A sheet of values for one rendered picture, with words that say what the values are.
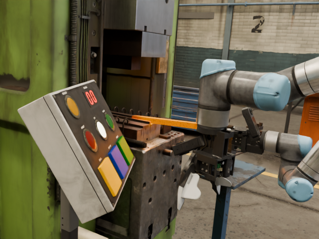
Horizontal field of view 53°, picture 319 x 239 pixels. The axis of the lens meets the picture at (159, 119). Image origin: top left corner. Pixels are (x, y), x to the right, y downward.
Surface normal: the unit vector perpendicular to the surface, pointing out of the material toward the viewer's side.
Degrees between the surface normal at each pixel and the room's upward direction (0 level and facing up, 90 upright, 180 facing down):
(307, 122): 90
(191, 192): 57
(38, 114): 90
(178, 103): 89
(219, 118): 90
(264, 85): 66
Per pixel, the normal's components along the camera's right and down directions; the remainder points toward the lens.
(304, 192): -0.21, 0.19
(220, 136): -0.74, 0.09
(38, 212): -0.48, 0.15
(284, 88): 0.77, 0.18
